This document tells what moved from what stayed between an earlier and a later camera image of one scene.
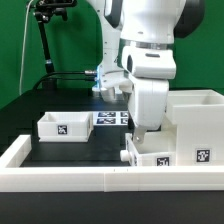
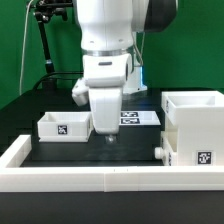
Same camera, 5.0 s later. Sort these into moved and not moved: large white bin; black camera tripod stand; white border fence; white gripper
Moved: white gripper
Not moved: black camera tripod stand; white border fence; large white bin
